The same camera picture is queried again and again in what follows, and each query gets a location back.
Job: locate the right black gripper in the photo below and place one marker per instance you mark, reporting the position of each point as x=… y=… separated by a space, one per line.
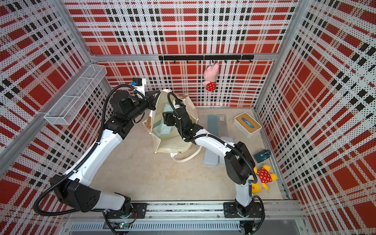
x=169 y=117

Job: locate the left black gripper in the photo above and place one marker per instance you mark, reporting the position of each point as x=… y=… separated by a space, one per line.
x=150 y=100

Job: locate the cream floral canvas bag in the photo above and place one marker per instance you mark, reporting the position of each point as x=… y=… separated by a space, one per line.
x=166 y=139

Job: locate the transparent grey pencil case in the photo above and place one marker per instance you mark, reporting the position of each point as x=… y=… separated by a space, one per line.
x=222 y=126

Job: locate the light blue pencil case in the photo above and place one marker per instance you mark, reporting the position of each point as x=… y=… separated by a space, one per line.
x=210 y=158
x=225 y=149

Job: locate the mint green pencil case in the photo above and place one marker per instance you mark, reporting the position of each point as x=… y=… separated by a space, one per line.
x=164 y=129

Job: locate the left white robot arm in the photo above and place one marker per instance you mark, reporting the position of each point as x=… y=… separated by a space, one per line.
x=123 y=104

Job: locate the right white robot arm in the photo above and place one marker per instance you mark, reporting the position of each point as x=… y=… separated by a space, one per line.
x=240 y=166

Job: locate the pink plush pig toy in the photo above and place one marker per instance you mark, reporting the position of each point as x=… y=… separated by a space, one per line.
x=210 y=76

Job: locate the white tissue box wooden lid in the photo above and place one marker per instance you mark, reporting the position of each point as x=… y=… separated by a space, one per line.
x=247 y=125

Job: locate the yellow plush toy red dress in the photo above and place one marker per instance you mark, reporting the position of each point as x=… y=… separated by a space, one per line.
x=264 y=177

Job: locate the small green circuit board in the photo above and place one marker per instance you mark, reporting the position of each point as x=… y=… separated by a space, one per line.
x=121 y=226

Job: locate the black wall hook rail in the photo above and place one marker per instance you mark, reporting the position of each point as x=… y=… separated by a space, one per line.
x=213 y=58

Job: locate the white wire mesh basket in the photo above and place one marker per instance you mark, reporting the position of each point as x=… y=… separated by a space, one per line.
x=65 y=110

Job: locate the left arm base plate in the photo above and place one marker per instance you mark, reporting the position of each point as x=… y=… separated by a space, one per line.
x=131 y=210

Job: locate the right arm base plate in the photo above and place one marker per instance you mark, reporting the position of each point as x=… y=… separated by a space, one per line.
x=236 y=210

